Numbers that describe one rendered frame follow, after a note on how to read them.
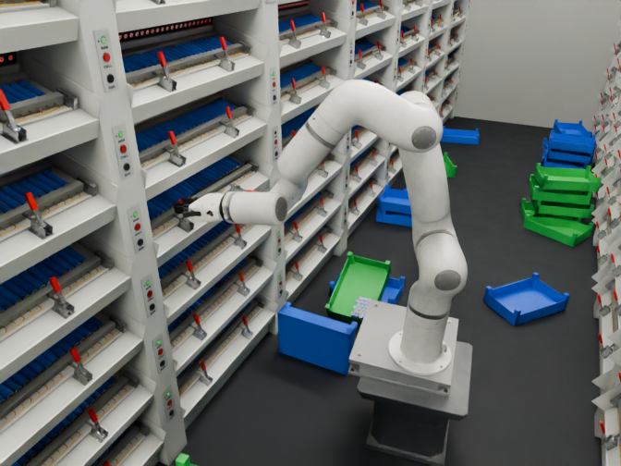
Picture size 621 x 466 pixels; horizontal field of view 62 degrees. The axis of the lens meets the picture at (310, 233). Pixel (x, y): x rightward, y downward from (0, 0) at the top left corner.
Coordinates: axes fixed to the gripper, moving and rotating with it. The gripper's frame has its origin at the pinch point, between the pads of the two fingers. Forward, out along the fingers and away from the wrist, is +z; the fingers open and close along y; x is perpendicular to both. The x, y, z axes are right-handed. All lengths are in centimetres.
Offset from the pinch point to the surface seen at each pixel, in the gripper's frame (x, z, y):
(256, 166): -3.5, 2.7, 42.7
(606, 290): -84, -112, 114
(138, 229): 2.5, -3.0, -20.8
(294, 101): 13, -2, 69
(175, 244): -8.3, -0.4, -7.8
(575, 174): -70, -97, 220
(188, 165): 11.2, -3.9, 1.3
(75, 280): -3.9, 5.0, -36.0
